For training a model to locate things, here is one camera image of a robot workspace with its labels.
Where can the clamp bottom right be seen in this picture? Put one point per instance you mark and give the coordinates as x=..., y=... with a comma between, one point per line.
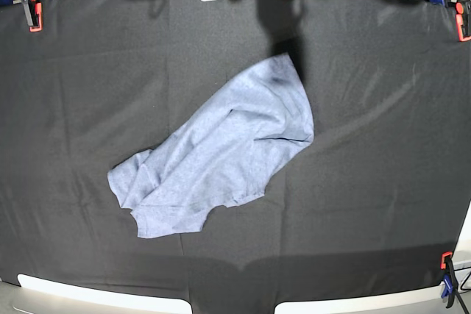
x=449, y=279

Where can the red clamp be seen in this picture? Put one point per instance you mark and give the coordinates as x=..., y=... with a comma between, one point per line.
x=463, y=19
x=34, y=14

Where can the red clamp top right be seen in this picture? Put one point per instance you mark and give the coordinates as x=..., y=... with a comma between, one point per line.
x=463, y=19

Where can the black table cloth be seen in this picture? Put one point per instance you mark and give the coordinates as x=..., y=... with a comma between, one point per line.
x=368, y=209

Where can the light blue t-shirt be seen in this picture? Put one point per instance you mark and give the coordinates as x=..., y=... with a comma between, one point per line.
x=223, y=156

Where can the red clamp top left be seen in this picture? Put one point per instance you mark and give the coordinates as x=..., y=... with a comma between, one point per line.
x=34, y=14

